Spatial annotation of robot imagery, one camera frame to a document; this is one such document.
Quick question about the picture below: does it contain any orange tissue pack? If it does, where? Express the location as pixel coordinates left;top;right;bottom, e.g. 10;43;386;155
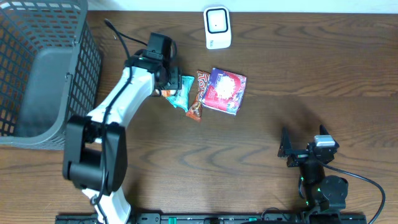
161;90;177;97

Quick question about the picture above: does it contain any teal snack packet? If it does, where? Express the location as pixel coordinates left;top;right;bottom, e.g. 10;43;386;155
165;76;195;112

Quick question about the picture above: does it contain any dark red snack packet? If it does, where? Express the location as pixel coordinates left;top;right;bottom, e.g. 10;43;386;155
186;70;210;122

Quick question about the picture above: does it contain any red purple snack package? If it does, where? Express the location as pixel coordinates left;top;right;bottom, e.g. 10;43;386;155
201;68;247;116

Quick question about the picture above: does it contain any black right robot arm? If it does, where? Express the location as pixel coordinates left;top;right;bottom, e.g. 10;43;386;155
277;125;348;212

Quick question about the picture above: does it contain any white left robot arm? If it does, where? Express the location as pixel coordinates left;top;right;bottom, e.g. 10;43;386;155
62;49;182;223

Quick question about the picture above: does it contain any dark grey plastic basket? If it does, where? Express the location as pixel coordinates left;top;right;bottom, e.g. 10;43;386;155
1;0;102;150

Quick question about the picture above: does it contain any black camera cable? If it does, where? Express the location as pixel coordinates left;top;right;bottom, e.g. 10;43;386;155
315;158;387;224
104;18;149;60

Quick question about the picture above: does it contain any black left camera cable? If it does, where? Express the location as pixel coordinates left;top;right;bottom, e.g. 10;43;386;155
104;18;149;60

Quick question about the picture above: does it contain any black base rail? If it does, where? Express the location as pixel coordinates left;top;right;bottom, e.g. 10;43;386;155
55;212;368;224

